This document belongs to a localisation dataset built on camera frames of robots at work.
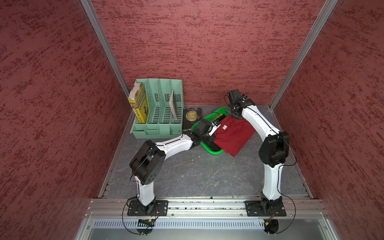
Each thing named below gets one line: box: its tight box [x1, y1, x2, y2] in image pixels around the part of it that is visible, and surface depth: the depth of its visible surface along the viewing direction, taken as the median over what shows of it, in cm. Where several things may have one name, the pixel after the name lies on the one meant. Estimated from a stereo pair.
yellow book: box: [128, 82, 149, 124], surface depth 99 cm
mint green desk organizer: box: [130, 78, 183, 139], surface depth 106 cm
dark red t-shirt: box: [213, 115, 256, 158], surface depth 93 cm
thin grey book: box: [169, 90, 178, 120], surface depth 102 cm
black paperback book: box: [183, 107, 203, 131], surface depth 116 cm
